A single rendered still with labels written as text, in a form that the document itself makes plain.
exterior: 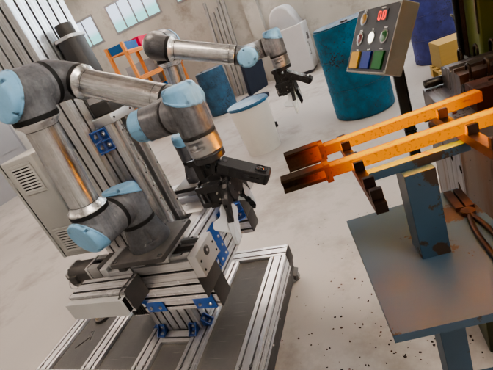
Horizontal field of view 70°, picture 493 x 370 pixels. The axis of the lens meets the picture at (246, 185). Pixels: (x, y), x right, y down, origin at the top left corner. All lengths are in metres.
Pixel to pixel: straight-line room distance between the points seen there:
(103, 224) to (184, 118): 0.50
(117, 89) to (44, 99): 0.18
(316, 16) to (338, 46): 4.67
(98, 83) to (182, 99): 0.36
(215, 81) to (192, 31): 2.51
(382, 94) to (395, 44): 2.52
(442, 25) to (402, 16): 3.72
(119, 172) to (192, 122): 0.77
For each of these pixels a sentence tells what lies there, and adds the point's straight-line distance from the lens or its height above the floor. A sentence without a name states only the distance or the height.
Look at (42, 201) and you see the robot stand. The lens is 1.64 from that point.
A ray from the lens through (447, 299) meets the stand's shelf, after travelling 0.79.
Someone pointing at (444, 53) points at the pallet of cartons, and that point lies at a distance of 4.60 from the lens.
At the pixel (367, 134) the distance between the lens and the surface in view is 0.84.
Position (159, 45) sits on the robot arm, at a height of 1.40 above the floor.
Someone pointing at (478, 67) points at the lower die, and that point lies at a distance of 1.25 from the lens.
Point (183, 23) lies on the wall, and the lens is 9.42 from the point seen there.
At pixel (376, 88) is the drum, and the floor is 0.27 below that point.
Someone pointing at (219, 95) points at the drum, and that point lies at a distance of 7.13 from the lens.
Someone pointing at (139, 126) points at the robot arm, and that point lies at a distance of 0.79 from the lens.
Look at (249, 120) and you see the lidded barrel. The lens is 3.95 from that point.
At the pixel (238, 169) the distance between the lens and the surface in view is 0.74.
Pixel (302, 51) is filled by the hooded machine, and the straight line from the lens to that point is 7.79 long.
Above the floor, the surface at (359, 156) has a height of 1.04.
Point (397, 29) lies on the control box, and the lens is 1.64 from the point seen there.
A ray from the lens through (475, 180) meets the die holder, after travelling 1.18.
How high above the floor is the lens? 1.34
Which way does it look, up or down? 23 degrees down
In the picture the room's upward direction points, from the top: 24 degrees counter-clockwise
